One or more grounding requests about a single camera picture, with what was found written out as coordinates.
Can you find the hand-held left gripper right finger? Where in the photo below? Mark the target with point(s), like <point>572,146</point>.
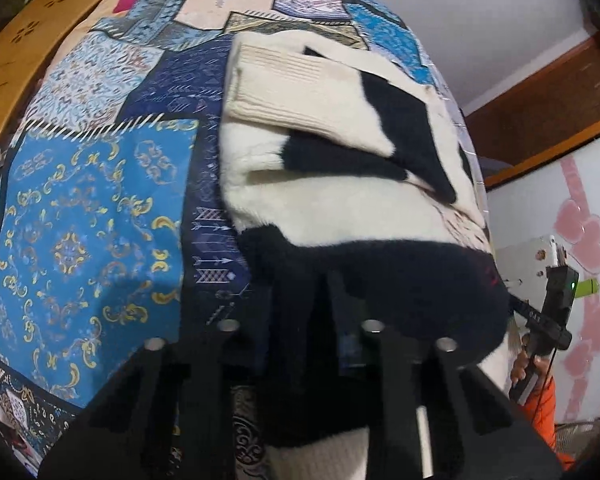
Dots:
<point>395,375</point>

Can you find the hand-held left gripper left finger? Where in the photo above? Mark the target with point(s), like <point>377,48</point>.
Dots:
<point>215,360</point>

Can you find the black and cream striped sweater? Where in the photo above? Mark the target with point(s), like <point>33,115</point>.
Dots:
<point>355,210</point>

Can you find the person's right hand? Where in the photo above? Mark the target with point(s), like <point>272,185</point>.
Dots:
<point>519,367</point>

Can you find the grey fan guard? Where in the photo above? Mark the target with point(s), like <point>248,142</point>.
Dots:
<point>575,437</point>

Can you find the blue patchwork bedsheet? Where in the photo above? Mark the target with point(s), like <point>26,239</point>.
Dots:
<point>80,210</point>

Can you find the wooden lap desk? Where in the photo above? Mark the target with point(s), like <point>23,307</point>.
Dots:
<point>20,60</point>

